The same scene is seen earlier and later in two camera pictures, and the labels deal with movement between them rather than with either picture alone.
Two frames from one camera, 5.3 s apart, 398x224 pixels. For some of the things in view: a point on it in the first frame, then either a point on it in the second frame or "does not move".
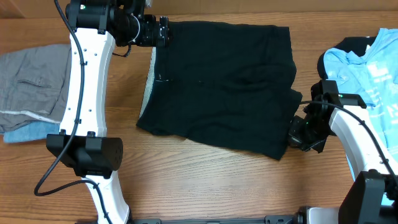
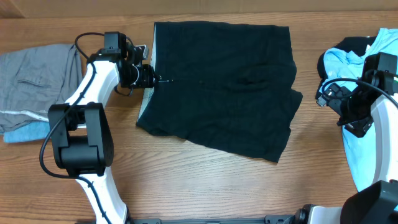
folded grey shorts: x=33 y=83 does not move
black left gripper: x=149 y=38 → x=147 y=73
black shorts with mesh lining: x=228 y=84 does not move
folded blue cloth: x=31 y=131 does not move
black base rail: x=298 y=218 does not move
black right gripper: x=296 y=139 → x=359 y=126
